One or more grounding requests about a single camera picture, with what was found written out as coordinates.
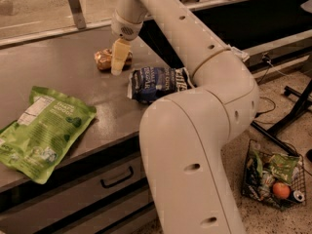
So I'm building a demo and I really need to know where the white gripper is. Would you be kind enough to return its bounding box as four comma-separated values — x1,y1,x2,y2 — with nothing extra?
111,12,142,76

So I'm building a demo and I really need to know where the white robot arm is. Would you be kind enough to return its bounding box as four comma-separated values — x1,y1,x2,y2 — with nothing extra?
112,0,259,234

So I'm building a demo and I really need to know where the blue chip bag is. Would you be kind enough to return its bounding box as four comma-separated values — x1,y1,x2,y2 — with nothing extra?
128,66,194,104

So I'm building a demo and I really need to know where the green rice chip bag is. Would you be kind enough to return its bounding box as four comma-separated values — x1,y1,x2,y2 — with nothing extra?
0,87,97,184

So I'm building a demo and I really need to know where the green snack bag in basket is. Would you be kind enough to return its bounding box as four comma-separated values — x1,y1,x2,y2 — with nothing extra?
269,154,299,184

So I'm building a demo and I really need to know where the blue can in basket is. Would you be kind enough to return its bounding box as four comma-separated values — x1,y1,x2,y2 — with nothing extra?
290,190,305,203

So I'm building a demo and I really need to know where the white packet on ledge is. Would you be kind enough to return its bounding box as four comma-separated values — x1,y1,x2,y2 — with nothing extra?
229,45,250,62

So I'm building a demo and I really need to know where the grey cabinet with drawers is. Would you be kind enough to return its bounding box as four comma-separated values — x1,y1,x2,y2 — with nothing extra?
0,27,156,234

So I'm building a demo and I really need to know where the black tripod stand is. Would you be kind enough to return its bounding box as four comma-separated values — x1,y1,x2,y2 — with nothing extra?
251,80,312,157

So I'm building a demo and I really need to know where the orange fruit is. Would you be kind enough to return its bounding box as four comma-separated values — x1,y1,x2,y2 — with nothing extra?
272,182,291,199

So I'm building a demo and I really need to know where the metal railing post left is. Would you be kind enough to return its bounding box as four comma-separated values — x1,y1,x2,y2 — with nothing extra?
67,0,86,29

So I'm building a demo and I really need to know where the black drawer handle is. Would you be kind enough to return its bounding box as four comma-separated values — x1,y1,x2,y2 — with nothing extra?
100,166,135,189

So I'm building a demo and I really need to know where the black wire basket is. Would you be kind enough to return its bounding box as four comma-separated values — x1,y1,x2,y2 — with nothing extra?
241,139,306,211

